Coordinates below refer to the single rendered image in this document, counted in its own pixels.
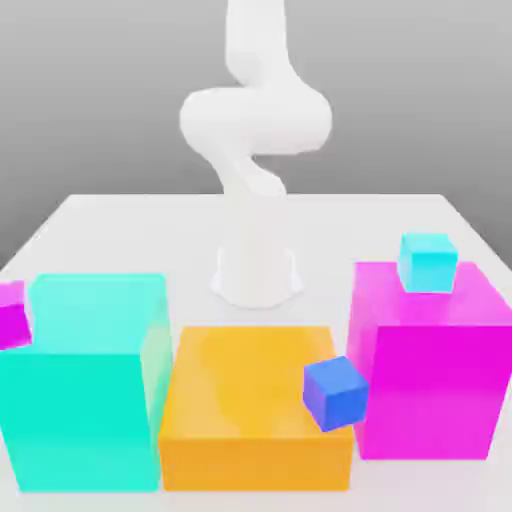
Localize small cyan cube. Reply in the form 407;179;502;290
396;232;460;295

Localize large magenta box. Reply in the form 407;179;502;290
346;261;512;461

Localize large orange box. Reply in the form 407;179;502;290
158;325;356;492

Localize large teal box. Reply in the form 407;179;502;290
0;272;174;494

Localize small magenta cube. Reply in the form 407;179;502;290
0;280;33;351

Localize small blue cube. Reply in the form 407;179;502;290
302;355;370;434

